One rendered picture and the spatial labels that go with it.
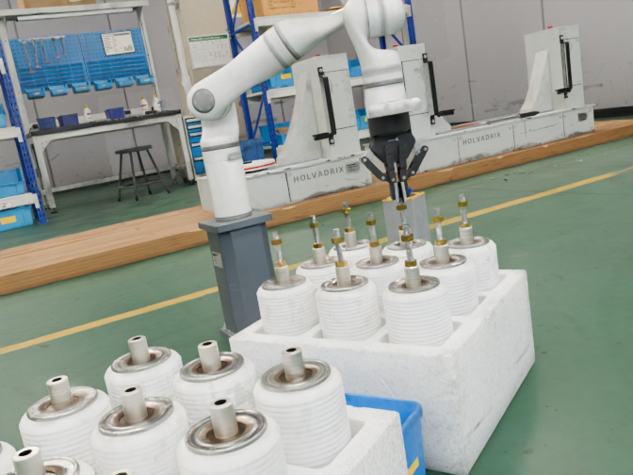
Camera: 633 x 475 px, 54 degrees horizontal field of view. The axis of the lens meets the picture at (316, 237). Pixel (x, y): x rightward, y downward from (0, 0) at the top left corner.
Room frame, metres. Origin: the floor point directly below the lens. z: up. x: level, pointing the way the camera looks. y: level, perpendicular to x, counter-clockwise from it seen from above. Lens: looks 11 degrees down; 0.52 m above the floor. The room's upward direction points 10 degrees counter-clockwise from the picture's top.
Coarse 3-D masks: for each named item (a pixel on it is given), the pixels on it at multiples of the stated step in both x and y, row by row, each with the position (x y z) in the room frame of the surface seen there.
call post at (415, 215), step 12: (384, 204) 1.31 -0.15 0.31; (396, 204) 1.30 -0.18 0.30; (408, 204) 1.28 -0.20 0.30; (420, 204) 1.31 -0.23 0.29; (384, 216) 1.32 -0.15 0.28; (396, 216) 1.30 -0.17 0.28; (408, 216) 1.28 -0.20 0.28; (420, 216) 1.30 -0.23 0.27; (396, 228) 1.30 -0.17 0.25; (420, 228) 1.30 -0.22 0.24
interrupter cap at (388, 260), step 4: (384, 256) 1.07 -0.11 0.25; (388, 256) 1.06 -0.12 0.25; (392, 256) 1.06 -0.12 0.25; (396, 256) 1.05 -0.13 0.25; (360, 260) 1.07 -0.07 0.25; (364, 260) 1.07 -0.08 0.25; (368, 260) 1.06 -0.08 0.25; (384, 260) 1.05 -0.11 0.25; (388, 260) 1.04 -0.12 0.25; (392, 260) 1.03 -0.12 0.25; (396, 260) 1.02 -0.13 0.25; (356, 264) 1.04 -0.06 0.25; (360, 264) 1.04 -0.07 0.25; (364, 264) 1.04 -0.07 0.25; (368, 264) 1.04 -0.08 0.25; (380, 264) 1.03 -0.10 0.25; (384, 264) 1.02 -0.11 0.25; (388, 264) 1.01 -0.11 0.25; (392, 264) 1.01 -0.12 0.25; (360, 268) 1.02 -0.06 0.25; (364, 268) 1.02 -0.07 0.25; (368, 268) 1.01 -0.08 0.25; (372, 268) 1.01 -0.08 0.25; (376, 268) 1.01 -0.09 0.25; (380, 268) 1.01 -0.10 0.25
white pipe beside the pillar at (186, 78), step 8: (168, 0) 7.19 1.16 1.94; (176, 8) 7.35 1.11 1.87; (176, 16) 7.21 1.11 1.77; (176, 24) 7.19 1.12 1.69; (176, 32) 7.19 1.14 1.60; (176, 40) 7.19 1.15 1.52; (184, 56) 7.21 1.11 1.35; (184, 64) 7.19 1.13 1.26; (184, 72) 7.19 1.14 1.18; (184, 80) 7.17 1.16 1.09; (184, 88) 7.20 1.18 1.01
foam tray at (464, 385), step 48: (240, 336) 0.99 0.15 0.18; (288, 336) 0.95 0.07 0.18; (384, 336) 0.89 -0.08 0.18; (480, 336) 0.87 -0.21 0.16; (528, 336) 1.07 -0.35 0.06; (384, 384) 0.83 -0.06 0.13; (432, 384) 0.79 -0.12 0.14; (480, 384) 0.85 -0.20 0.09; (432, 432) 0.80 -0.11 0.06; (480, 432) 0.83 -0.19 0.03
